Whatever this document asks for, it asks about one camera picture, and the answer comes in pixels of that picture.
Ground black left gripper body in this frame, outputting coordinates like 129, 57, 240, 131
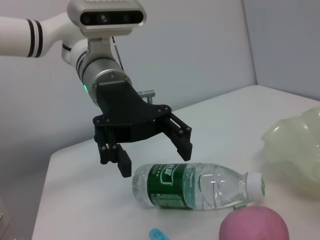
92, 79, 174, 144

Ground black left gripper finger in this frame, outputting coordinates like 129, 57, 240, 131
94, 134, 133, 178
156, 112, 193, 161

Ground clear green-label water bottle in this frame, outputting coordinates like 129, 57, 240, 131
131, 162, 266, 211

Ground blue capped scissors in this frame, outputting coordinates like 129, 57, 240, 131
149, 227, 173, 240

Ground pink toy peach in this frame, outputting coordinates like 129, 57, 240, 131
219, 204, 291, 240

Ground pale green wavy fruit plate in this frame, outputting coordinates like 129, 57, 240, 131
261, 106, 320, 201

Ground left gripper cable with plug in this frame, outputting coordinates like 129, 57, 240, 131
136, 89, 156, 103

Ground thin black camera cable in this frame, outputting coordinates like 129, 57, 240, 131
111, 36, 125, 72

